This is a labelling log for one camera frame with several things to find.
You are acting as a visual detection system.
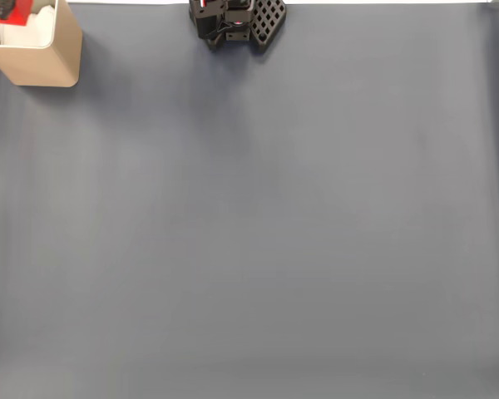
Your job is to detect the beige box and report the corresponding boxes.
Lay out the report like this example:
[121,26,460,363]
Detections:
[0,0,84,88]

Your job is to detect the white padding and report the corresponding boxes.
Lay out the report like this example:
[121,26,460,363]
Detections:
[0,3,57,47]

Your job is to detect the grey mat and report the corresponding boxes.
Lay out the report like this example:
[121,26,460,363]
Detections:
[0,2,499,399]

